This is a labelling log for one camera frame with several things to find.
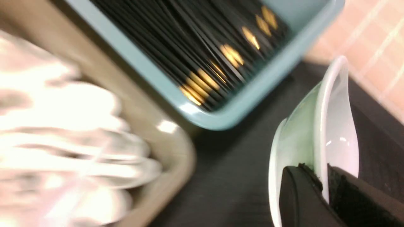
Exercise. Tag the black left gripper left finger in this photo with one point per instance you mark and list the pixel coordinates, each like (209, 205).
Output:
(301, 203)

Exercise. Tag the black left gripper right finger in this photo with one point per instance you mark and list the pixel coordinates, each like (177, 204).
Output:
(359, 204)

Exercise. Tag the small white square dish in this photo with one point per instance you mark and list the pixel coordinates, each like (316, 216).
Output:
(320, 131)

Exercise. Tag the black serving tray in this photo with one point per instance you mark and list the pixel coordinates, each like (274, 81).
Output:
(229, 187)

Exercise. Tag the pink checkered tablecloth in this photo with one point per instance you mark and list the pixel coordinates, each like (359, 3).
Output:
(370, 34)

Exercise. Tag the blue chopstick bin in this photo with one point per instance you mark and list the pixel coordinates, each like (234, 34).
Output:
(308, 19)

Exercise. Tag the bundle of black chopsticks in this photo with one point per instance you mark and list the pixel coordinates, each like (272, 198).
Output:
(209, 48)

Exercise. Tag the pile of white spoons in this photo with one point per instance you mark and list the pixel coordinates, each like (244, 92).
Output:
(67, 158)

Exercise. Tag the olive spoon bin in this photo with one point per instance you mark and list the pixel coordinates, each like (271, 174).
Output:
(56, 28)

